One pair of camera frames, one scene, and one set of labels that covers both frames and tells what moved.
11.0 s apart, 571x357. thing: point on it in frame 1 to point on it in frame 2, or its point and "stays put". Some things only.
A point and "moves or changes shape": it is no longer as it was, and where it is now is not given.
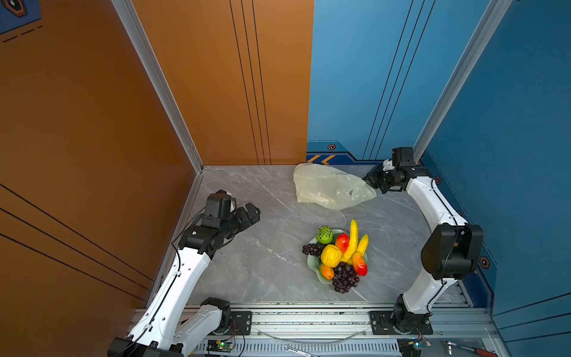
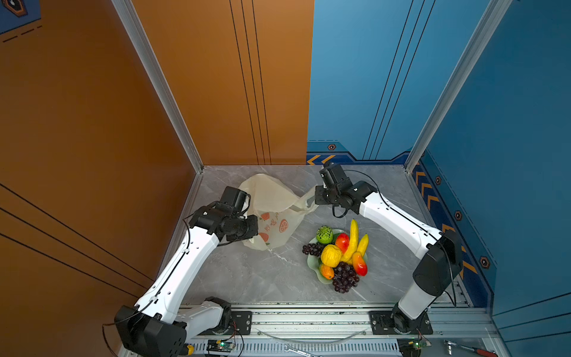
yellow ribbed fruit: (331, 255) stays put
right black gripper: (371, 178) to (318, 199)
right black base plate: (381, 324) stays put
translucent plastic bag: (327, 186) moves or changes shape
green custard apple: (324, 235) stays put
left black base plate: (241, 323) stays put
